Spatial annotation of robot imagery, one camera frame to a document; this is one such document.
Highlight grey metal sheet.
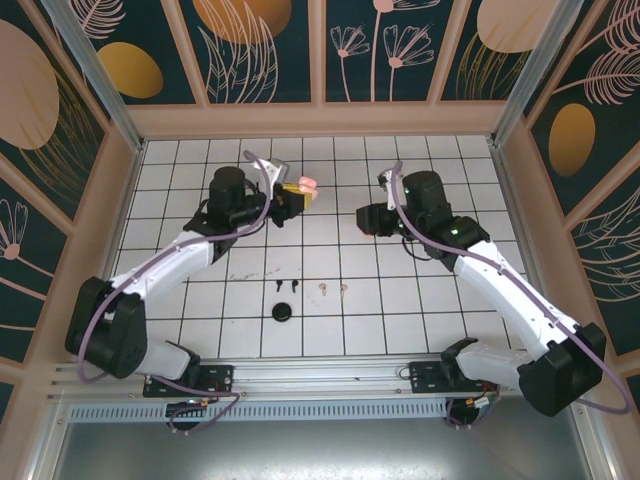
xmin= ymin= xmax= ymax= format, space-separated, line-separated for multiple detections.
xmin=47 ymin=418 xmax=601 ymax=480

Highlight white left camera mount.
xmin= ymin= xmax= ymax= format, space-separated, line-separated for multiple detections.
xmin=255 ymin=157 xmax=280 ymax=182

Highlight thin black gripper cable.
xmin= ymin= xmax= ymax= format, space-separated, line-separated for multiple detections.
xmin=402 ymin=234 xmax=444 ymax=262

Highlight aluminium corner post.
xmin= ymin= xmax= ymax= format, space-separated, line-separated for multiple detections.
xmin=42 ymin=0 xmax=147 ymax=154
xmin=489 ymin=0 xmax=587 ymax=147
xmin=27 ymin=399 xmax=71 ymax=480
xmin=569 ymin=394 xmax=619 ymax=480

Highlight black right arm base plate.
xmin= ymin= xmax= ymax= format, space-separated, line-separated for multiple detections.
xmin=409 ymin=360 xmax=501 ymax=396

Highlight aluminium mounting rail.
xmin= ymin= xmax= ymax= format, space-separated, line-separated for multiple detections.
xmin=47 ymin=359 xmax=594 ymax=402

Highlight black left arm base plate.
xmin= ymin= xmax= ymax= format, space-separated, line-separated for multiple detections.
xmin=143 ymin=364 xmax=235 ymax=399

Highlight slotted grey cable duct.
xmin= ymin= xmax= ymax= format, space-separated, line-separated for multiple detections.
xmin=64 ymin=402 xmax=454 ymax=422

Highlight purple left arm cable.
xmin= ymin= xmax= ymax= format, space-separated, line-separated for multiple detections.
xmin=77 ymin=151 xmax=281 ymax=437

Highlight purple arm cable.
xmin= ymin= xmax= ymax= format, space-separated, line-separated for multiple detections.
xmin=387 ymin=159 xmax=632 ymax=432
xmin=77 ymin=151 xmax=281 ymax=437

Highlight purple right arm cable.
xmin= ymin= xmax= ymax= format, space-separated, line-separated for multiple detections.
xmin=387 ymin=159 xmax=632 ymax=432

